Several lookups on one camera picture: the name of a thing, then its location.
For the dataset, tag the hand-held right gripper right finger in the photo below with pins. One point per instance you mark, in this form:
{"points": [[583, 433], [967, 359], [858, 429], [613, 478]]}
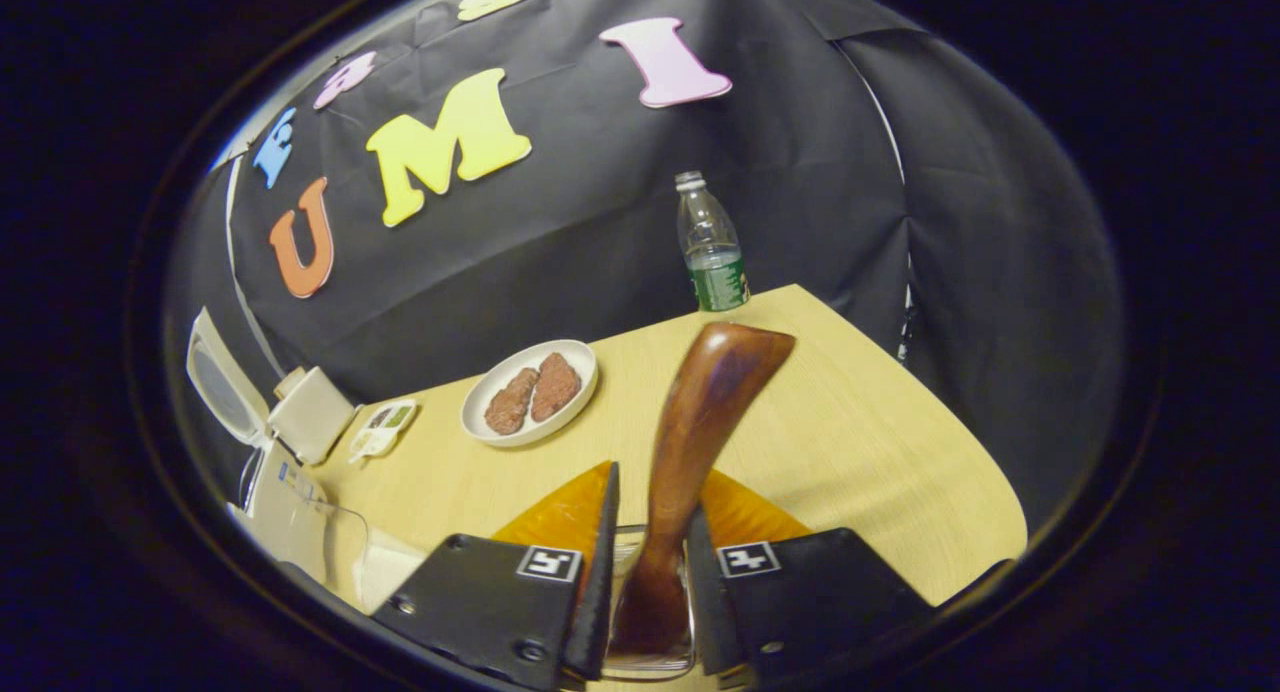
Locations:
{"points": [[705, 612]]}

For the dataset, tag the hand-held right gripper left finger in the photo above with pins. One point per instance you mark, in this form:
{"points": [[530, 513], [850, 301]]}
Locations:
{"points": [[600, 592]]}

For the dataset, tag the green label water bottle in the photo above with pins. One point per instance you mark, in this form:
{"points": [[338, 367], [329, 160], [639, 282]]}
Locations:
{"points": [[715, 262]]}

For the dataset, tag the brown wooden spoon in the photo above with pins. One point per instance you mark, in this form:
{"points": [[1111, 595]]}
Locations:
{"points": [[700, 422]]}

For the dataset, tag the white toaster with bread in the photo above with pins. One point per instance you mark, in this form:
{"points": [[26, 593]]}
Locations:
{"points": [[315, 417]]}

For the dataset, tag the white rice cooker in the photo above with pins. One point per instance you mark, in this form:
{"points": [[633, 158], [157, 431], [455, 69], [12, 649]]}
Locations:
{"points": [[285, 512]]}

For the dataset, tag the brown meat piece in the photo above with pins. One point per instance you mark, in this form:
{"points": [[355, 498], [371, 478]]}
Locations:
{"points": [[557, 387], [510, 402]]}

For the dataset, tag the black backdrop cloth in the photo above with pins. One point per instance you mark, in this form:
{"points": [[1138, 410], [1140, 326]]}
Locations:
{"points": [[800, 172]]}

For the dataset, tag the small white divided dish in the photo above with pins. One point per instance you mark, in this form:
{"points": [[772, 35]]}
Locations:
{"points": [[385, 427]]}

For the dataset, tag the white round plate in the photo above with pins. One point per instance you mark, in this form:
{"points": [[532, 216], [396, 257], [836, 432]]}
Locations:
{"points": [[490, 434]]}

